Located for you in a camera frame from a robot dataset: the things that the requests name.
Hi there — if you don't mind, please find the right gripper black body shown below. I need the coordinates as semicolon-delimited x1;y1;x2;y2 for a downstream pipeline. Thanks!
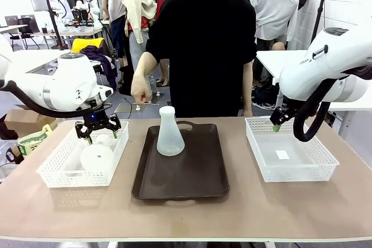
269;105;292;127

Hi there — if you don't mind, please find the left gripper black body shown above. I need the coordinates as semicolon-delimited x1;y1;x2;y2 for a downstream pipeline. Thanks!
82;99;113;130

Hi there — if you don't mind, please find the translucent plastic conical flask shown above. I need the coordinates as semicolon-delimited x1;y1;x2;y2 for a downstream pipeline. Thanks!
156;106;186;157
79;134;115;174

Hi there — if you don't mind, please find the person's right forearm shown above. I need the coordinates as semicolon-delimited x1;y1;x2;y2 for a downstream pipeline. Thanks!
132;51;159;87

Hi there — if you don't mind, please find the person's left forearm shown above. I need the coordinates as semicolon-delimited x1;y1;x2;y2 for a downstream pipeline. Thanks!
242;61;254;112

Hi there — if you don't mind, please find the person's right hand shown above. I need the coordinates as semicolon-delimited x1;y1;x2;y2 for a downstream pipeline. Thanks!
130;82;152;105

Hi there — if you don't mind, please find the white perforated plastic basket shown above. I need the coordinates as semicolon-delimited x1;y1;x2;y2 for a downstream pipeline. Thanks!
244;116;340;184
36;121;130;189

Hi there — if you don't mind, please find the dark purple garment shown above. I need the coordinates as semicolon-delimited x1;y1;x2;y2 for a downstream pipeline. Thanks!
80;45;119;92

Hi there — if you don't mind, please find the green and white bag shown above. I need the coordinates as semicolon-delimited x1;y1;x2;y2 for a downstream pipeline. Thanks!
17;124;53;158

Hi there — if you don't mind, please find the brown cardboard box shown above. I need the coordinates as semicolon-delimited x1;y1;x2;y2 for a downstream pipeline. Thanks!
3;108;60;139

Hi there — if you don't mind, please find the black round object on floor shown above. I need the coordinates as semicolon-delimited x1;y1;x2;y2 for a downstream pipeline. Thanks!
5;146;25;165

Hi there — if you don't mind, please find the yellow garment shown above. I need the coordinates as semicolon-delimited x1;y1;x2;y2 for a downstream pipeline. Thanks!
71;38;106;55

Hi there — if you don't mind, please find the dark brown plastic tray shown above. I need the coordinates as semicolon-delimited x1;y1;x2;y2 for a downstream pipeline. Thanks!
131;120;231;202

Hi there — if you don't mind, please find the background work table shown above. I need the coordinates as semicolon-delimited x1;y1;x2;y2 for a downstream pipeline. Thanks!
32;26;105;41

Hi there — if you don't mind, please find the white side table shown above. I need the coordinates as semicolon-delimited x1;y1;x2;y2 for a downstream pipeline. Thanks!
8;49;73;74

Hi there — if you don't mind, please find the person in black sweater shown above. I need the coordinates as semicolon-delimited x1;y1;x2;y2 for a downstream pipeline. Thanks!
144;0;258;118

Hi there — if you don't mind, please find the black tripod stand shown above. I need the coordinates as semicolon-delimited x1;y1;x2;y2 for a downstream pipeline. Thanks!
41;0;70;51

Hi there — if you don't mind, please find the mannequin with white shirt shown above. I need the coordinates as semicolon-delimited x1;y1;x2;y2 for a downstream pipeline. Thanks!
250;0;300;52

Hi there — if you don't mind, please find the mannequin with white tank top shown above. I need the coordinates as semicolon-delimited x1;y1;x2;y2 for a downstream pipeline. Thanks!
101;0;128;70

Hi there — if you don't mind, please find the mannequin with cream jacket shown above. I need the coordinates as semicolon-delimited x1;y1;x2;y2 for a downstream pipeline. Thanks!
120;0;159;63

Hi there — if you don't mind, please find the black office chair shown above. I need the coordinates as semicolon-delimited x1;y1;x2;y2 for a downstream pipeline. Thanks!
8;17;41;51

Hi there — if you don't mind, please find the slim black light stand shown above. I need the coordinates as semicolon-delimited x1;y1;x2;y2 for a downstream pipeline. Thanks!
312;0;332;40

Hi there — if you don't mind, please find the grey mannequin base plate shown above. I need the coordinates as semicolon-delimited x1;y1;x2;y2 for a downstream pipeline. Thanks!
114;96;163;114

